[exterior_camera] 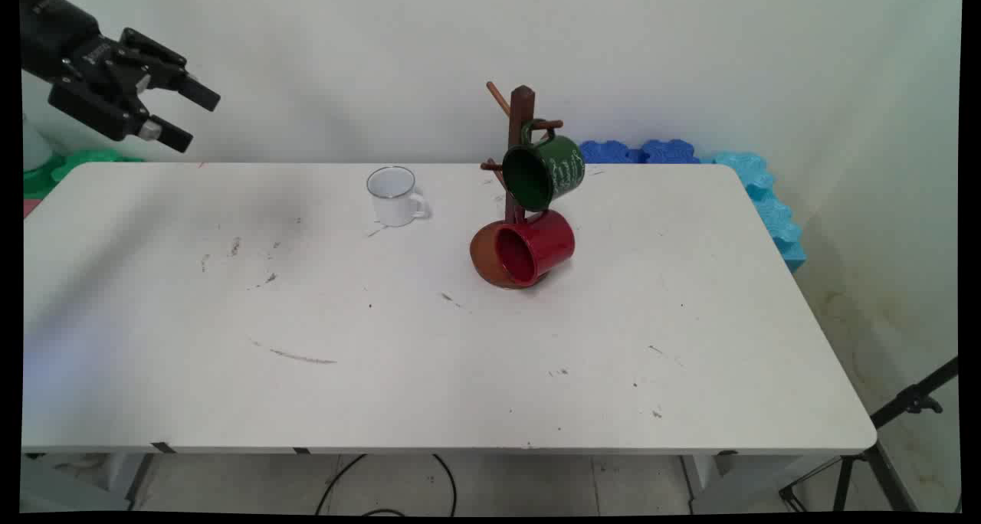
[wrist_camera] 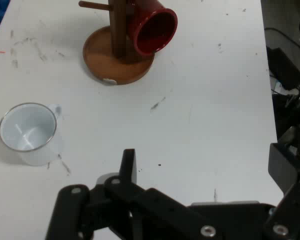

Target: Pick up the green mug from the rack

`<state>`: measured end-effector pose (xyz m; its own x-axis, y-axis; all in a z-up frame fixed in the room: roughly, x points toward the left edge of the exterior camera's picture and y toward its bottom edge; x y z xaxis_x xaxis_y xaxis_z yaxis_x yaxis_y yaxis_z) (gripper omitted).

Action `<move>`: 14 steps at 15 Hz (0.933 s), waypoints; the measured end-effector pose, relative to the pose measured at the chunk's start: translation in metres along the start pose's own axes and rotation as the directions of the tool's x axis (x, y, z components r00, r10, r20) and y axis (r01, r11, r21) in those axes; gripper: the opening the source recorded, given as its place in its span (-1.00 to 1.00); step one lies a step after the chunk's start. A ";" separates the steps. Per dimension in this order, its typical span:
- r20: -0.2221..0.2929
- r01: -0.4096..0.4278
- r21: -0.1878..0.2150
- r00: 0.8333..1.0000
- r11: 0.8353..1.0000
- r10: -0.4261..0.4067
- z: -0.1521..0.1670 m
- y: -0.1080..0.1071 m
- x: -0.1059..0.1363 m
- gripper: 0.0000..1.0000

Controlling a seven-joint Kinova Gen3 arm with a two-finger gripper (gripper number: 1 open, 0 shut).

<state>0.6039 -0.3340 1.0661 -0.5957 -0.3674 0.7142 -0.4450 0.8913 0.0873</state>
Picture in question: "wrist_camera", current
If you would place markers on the white enamel mug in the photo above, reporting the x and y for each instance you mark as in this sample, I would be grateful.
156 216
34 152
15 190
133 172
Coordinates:
27 130

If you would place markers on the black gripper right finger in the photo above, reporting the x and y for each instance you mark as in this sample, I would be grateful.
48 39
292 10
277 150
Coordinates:
295 200

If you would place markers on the red ceramic mug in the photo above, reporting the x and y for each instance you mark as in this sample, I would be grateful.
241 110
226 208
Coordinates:
155 32

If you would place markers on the brown wooden mug tree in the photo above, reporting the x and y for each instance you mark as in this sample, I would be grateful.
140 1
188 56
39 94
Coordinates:
110 62

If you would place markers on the black power adapter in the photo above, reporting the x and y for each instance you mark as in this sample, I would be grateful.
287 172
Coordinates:
285 67

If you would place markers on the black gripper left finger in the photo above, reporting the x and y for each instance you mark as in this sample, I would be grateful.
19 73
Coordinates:
72 215

